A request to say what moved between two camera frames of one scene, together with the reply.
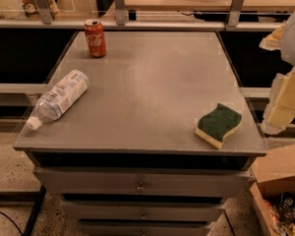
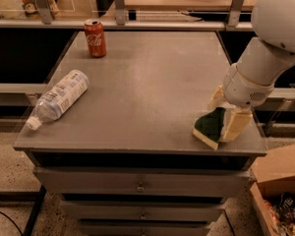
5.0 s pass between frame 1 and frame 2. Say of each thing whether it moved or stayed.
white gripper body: moved
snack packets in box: stayed
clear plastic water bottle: stayed
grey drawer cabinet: stayed
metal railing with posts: stayed
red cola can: stayed
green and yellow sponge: stayed
